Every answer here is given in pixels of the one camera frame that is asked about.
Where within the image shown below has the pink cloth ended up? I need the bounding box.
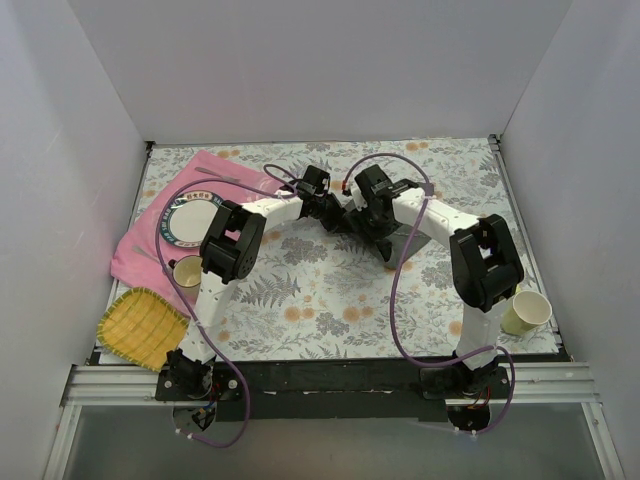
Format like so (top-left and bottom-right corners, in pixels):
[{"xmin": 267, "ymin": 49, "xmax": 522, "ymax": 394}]
[{"xmin": 111, "ymin": 150, "xmax": 280, "ymax": 313}]

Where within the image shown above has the cream mug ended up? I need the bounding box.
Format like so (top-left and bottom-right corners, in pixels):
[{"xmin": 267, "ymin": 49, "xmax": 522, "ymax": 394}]
[{"xmin": 168, "ymin": 255, "xmax": 202, "ymax": 305}]

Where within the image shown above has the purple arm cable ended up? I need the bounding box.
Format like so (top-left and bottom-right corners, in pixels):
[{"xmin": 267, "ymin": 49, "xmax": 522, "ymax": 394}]
[
  {"xmin": 153, "ymin": 163, "xmax": 301, "ymax": 449},
  {"xmin": 342, "ymin": 153, "xmax": 517, "ymax": 436}
]

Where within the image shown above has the dark round plate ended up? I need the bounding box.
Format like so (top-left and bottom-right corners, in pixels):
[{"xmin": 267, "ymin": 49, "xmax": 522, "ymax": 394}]
[{"xmin": 160, "ymin": 190, "xmax": 223, "ymax": 249}]

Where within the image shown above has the grey cloth napkin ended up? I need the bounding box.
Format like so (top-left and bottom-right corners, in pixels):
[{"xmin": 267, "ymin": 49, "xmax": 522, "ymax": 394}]
[{"xmin": 344, "ymin": 199, "xmax": 434, "ymax": 271}]

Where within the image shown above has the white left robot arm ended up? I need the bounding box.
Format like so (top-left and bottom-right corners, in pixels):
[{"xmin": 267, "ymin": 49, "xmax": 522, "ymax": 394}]
[{"xmin": 167, "ymin": 166, "xmax": 344, "ymax": 400}]

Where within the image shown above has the yellow bamboo mat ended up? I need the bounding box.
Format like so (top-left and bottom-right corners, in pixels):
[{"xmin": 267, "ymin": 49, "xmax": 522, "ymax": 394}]
[{"xmin": 97, "ymin": 287, "xmax": 189, "ymax": 372}]

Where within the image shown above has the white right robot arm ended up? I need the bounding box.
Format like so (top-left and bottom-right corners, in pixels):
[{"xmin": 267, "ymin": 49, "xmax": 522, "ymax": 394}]
[{"xmin": 342, "ymin": 165, "xmax": 524, "ymax": 399}]

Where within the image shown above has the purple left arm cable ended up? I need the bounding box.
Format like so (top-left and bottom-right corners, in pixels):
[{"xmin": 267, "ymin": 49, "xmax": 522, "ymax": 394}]
[{"xmin": 153, "ymin": 163, "xmax": 301, "ymax": 449}]

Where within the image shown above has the light green mug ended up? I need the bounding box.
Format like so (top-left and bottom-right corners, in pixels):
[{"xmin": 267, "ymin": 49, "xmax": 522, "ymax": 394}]
[{"xmin": 501, "ymin": 291, "xmax": 553, "ymax": 336}]

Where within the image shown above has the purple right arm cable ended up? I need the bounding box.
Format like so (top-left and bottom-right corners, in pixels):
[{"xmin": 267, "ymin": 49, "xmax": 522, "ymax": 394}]
[{"xmin": 342, "ymin": 153, "xmax": 517, "ymax": 436}]

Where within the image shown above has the aluminium frame rail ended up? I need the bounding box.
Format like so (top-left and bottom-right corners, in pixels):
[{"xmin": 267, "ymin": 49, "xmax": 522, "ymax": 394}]
[{"xmin": 52, "ymin": 147, "xmax": 624, "ymax": 479}]

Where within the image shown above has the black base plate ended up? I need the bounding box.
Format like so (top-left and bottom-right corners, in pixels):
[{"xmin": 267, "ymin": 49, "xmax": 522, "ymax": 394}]
[{"xmin": 155, "ymin": 359, "xmax": 511, "ymax": 422}]

